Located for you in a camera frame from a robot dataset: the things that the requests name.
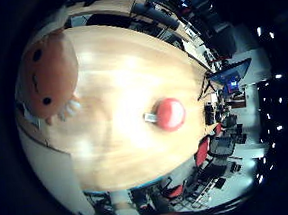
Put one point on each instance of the orange plush toy with face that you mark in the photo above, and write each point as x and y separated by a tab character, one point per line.
48	78

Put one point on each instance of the black cylindrical tube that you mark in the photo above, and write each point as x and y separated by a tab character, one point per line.
156	14

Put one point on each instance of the red round toy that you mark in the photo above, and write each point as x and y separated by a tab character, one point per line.
169	114

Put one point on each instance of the wooden desk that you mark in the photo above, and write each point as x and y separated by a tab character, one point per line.
109	6

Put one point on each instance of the black monitor with blue screen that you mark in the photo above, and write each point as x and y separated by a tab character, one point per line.
231	75

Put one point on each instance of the red office chair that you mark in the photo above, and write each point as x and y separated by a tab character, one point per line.
202	151
175	192

